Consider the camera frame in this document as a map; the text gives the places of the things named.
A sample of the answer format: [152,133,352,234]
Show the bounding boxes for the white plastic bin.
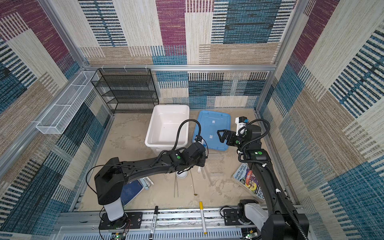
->
[145,105,190,156]

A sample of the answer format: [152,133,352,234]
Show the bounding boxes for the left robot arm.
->
[94,142,207,222]

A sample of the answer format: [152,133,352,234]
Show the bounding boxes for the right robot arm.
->
[217,121,310,240]

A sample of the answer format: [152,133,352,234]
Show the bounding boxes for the blue plastic lid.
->
[197,110,231,151]

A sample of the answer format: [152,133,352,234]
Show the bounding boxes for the colourful treehouse paperback book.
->
[232,163,265,202]

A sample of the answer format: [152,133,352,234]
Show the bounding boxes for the white ceramic dish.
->
[176,171,188,179]

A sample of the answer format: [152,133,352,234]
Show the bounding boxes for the long metal spatula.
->
[190,172,198,196]

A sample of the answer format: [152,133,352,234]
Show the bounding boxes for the metal tweezers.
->
[174,174,179,198]

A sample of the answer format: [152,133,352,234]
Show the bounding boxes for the yellow-capped white marker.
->
[199,201,208,236]

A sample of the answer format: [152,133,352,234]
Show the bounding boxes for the black mesh shelf rack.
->
[91,68,159,114]

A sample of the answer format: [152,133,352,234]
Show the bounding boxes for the blue notebook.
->
[121,180,144,206]

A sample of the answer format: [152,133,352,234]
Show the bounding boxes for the black marker pen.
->
[149,206,159,240]

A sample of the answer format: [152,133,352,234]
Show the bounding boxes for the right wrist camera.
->
[235,117,249,136]

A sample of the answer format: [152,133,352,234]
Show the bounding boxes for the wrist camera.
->
[235,117,249,136]
[194,135,204,145]

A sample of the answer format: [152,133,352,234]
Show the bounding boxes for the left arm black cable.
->
[155,119,202,160]

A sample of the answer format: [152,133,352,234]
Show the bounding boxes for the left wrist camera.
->
[194,135,204,145]

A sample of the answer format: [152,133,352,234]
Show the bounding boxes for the white wire basket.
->
[36,71,95,135]

